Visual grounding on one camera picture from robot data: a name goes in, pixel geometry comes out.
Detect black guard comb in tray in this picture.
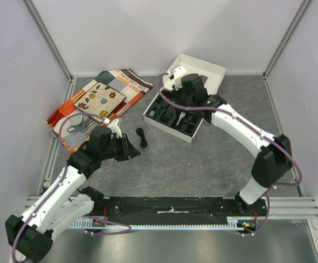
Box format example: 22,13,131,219
160,113,174,126

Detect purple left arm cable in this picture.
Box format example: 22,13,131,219
10,113,132,262

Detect black plastic tray insert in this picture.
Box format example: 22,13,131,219
143,94,203,142

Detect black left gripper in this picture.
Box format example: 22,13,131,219
100,133,141,162

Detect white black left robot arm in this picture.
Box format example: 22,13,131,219
5,127,140,262

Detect white cardboard clipper box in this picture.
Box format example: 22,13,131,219
143,53,226,143

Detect silver black hair clipper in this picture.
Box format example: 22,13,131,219
176,111,186,126

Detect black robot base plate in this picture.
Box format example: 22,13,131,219
89,197,266,226

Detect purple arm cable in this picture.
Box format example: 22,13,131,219
156,71,304,238
10,113,132,262

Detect white slotted cable duct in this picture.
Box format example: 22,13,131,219
69,218,255,231

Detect small clear oil bottle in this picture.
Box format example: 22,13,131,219
149,110,156,117

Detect floral square plate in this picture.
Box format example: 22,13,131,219
74,82,126,118

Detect grey ceramic mug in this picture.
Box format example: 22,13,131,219
67,115,86,133

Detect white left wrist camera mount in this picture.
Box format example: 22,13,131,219
103,118,122,138

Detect colourful patchwork cloth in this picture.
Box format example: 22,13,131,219
46,69,153,153

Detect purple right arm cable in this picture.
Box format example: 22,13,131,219
156,71,304,238

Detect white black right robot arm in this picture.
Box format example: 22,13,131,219
170,73,293,216

